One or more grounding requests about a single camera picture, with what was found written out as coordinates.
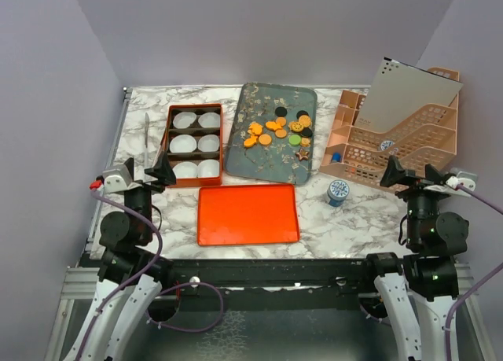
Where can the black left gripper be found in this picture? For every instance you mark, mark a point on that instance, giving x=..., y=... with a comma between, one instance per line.
x=163, y=171

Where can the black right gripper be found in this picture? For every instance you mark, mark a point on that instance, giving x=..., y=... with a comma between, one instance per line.
x=432, y=174

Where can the metal grey-handled tongs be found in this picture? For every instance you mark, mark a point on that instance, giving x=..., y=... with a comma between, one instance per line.
x=146, y=141

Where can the orange fish cookie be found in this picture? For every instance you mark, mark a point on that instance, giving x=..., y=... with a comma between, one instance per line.
x=272, y=126
x=254, y=134

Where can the orange round dotted cookie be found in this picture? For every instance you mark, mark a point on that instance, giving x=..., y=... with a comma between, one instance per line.
x=264, y=139

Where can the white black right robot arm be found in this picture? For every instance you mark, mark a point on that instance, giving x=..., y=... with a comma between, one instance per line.
x=419, y=291

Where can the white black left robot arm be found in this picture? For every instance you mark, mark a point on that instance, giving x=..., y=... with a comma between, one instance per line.
x=129, y=277

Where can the white paper cup liner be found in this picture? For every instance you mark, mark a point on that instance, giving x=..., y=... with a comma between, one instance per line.
x=209, y=120
x=184, y=120
x=209, y=143
x=208, y=169
x=185, y=170
x=182, y=143

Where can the peach plastic desk organizer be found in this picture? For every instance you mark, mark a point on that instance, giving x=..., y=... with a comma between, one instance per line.
x=429, y=136

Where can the blue white round jar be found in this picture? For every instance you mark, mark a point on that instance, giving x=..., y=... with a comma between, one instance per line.
x=386, y=144

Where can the orange cookie tin box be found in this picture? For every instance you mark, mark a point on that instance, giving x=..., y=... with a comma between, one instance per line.
x=197, y=132

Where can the blue round slime jar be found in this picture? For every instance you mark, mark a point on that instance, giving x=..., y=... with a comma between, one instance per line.
x=337, y=192

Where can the grey notebook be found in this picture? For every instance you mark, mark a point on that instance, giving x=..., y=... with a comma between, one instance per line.
x=398, y=90

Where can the tan swirl cookie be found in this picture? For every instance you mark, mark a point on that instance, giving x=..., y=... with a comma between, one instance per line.
x=305, y=142

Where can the brown star cookie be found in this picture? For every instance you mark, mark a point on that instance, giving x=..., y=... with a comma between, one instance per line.
x=302, y=154

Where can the orange tin lid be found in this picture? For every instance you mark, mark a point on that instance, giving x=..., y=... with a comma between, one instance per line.
x=258, y=214

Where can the black sandwich cookie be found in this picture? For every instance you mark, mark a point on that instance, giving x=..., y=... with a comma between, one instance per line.
x=301, y=113
x=306, y=132
x=280, y=111

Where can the tan round dotted cookie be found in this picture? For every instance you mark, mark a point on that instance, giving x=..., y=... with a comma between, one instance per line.
x=305, y=120

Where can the green macaron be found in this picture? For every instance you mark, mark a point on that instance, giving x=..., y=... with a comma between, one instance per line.
x=294, y=140

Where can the yellow lotus slice cookie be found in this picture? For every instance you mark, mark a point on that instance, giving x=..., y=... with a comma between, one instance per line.
x=296, y=126

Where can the blue floral serving tray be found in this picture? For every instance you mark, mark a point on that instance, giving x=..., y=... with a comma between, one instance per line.
x=276, y=162

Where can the orange oval cookie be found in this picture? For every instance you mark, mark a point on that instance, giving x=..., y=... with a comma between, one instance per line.
x=281, y=133

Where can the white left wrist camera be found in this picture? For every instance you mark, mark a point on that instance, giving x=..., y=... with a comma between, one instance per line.
x=111, y=181

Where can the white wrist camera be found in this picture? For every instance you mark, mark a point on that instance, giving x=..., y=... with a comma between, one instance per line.
x=460, y=179
x=111, y=181

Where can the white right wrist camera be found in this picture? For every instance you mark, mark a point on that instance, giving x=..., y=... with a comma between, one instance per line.
x=460, y=179

